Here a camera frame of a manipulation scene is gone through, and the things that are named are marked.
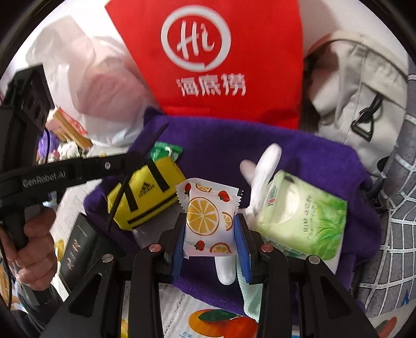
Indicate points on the grey checked cloth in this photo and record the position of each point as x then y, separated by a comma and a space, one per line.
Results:
393, 234

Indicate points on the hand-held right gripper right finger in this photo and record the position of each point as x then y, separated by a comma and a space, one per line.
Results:
242, 252

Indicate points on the white plastic shopping bag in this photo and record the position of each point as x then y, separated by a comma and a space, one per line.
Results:
97, 81

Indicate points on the grey backpack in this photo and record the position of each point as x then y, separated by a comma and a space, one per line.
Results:
341, 81

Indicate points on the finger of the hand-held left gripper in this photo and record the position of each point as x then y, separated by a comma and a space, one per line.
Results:
123, 164
120, 198

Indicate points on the light green cloth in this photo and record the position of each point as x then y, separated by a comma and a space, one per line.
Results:
252, 302

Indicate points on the light green tissue pack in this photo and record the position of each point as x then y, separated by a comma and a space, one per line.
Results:
302, 221

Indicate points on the fruit print tablecloth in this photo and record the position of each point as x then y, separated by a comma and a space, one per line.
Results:
182, 312

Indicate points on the purple towel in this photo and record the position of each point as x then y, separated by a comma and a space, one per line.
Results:
318, 152

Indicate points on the dark green packet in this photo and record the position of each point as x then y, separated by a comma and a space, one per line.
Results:
165, 150

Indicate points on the dark box with gold end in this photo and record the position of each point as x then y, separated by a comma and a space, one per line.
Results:
78, 253

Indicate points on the black and white patterned cloth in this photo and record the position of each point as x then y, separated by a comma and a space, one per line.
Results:
68, 151

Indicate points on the fruit print packet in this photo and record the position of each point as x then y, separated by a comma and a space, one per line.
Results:
203, 214

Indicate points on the patterned book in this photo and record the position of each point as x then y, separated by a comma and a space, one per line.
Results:
68, 126

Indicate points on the red paper bag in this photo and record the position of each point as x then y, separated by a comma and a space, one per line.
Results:
260, 81

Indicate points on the white cotton glove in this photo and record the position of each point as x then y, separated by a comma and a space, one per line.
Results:
224, 271
265, 169

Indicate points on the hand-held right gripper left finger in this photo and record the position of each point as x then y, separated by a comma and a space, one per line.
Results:
179, 248

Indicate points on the person's left hand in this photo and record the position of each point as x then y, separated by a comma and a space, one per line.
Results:
37, 247

